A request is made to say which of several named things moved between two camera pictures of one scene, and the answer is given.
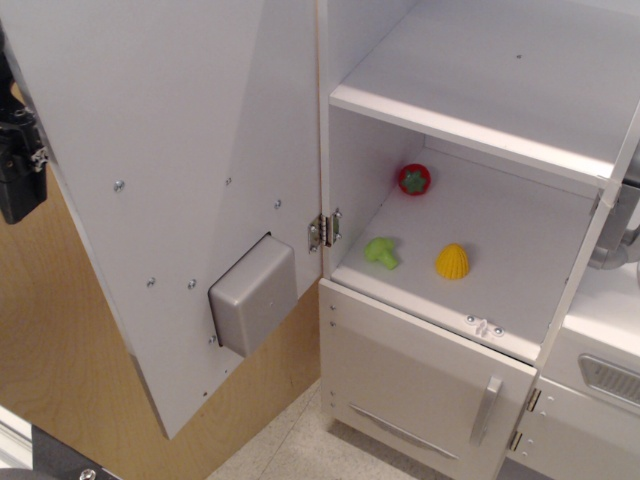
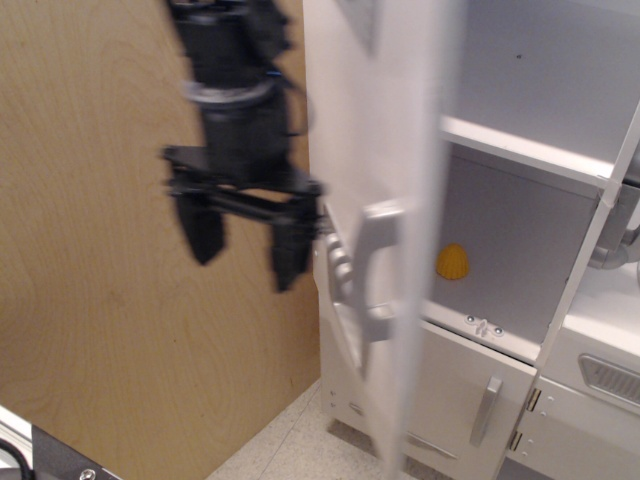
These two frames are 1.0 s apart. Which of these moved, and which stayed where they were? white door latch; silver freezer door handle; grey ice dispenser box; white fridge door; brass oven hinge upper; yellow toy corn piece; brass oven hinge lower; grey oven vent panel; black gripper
Moved: black gripper; white fridge door; grey ice dispenser box
Stayed: silver freezer door handle; grey oven vent panel; yellow toy corn piece; brass oven hinge upper; white door latch; brass oven hinge lower
